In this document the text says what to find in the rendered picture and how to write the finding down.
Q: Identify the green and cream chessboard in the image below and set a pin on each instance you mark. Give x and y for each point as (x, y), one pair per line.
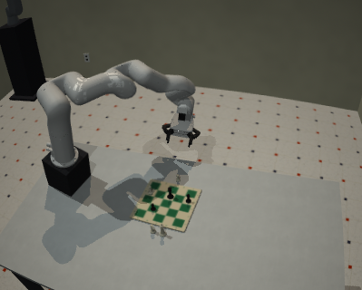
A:
(173, 213)

